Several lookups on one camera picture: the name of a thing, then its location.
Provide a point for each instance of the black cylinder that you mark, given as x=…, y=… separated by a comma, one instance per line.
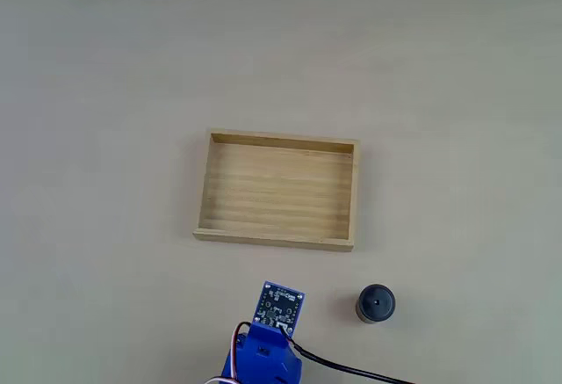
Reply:
x=375, y=302

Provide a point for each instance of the shallow wooden box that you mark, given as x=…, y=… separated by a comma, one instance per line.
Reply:
x=276, y=190

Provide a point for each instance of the blue camera circuit board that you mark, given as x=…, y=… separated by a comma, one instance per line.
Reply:
x=278, y=307

